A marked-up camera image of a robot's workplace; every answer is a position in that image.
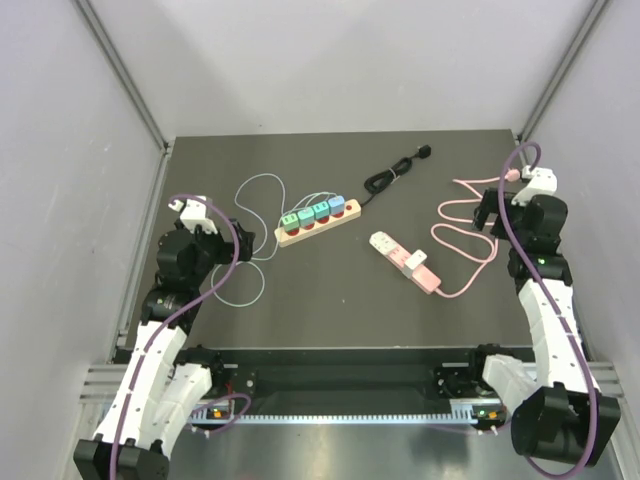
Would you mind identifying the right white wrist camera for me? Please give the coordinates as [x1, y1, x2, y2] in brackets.
[511, 165, 558, 207]

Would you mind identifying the light blue usb cable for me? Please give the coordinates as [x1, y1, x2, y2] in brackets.
[233, 172, 287, 263]

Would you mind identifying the teal usb charger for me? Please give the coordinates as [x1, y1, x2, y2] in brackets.
[297, 207, 315, 228]

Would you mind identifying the pink power strip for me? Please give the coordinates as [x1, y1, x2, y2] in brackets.
[369, 231, 441, 295]

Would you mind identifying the beige red power strip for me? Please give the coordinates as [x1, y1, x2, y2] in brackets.
[274, 199, 362, 248]

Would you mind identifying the green usb charger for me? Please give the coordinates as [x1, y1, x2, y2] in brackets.
[281, 213, 300, 232]

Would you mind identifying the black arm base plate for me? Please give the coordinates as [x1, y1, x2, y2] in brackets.
[175, 344, 533, 413]

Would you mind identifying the white square adapter plug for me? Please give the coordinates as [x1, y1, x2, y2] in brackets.
[369, 231, 399, 256]

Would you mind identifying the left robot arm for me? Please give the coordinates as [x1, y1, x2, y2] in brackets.
[73, 220, 255, 479]

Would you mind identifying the pink power cord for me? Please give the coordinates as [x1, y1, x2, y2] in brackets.
[430, 169, 519, 300]

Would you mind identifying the black power cord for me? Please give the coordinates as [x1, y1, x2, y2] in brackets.
[357, 143, 434, 208]

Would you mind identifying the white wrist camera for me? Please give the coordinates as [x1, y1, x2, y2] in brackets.
[169, 195, 218, 235]
[511, 165, 558, 207]

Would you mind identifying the blue usb charger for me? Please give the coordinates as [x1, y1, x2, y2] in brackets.
[327, 196, 345, 216]

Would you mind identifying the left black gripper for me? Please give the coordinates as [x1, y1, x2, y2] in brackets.
[188, 218, 254, 287]

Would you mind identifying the turquoise usb charger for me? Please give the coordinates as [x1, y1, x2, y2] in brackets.
[312, 202, 330, 222]

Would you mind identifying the mint green usb cable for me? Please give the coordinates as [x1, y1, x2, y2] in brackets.
[210, 191, 337, 308]

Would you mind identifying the grey slotted cable duct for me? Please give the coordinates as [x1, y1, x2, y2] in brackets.
[188, 399, 507, 430]

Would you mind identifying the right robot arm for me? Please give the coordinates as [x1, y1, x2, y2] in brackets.
[466, 188, 621, 473]

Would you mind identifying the white cube charger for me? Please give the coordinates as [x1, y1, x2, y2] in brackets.
[402, 249, 427, 278]

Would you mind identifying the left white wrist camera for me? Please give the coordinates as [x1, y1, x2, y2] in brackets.
[169, 195, 218, 235]

